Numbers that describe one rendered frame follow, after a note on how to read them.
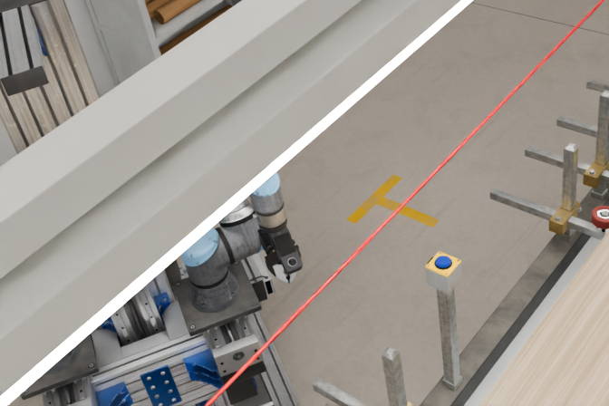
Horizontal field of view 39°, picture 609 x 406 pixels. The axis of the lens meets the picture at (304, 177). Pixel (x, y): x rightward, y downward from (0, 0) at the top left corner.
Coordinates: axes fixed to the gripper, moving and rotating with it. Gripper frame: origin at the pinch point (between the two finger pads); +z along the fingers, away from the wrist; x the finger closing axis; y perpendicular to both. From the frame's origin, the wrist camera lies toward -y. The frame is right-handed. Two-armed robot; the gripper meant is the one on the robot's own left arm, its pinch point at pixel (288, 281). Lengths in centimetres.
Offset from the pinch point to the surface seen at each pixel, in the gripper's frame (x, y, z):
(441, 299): -39.3, -5.1, 22.5
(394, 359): -18.8, -19.5, 20.3
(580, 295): -83, -7, 42
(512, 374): -51, -23, 42
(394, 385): -17.7, -19.6, 30.5
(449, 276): -40.7, -8.7, 10.8
